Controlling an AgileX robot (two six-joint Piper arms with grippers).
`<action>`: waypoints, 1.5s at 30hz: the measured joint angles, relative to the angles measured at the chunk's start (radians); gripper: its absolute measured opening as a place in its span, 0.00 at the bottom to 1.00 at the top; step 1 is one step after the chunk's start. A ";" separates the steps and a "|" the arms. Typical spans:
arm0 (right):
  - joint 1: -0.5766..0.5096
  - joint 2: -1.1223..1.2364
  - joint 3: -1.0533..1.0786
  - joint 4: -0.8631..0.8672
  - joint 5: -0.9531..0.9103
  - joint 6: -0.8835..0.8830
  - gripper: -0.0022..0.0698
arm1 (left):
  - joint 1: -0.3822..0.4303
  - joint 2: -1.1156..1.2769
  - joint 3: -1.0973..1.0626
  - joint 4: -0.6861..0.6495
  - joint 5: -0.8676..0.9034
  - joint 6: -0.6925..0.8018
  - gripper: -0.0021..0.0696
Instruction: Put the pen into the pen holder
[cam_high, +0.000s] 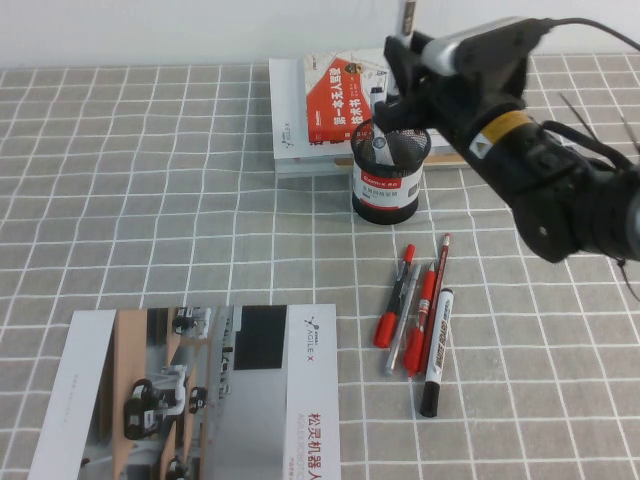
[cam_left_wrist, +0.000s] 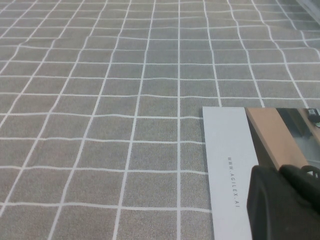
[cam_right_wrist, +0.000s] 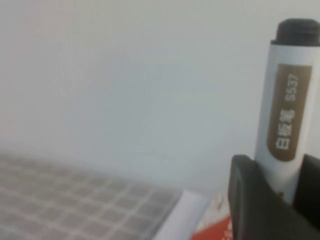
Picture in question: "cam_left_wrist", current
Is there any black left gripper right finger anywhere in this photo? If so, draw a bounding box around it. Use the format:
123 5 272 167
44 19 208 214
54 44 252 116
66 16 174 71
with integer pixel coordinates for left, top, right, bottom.
278 163 320 213

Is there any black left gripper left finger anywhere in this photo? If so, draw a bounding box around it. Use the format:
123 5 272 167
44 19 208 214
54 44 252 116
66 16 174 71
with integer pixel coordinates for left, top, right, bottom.
246 164 320 240

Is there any AgileX robot brochure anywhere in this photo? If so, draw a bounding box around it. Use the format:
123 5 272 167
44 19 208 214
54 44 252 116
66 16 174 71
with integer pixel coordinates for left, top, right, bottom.
201 106 320 240

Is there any grey white-grid tablecloth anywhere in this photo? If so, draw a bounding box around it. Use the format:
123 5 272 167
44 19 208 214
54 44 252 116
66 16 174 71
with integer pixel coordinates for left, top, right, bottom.
0 0 320 240

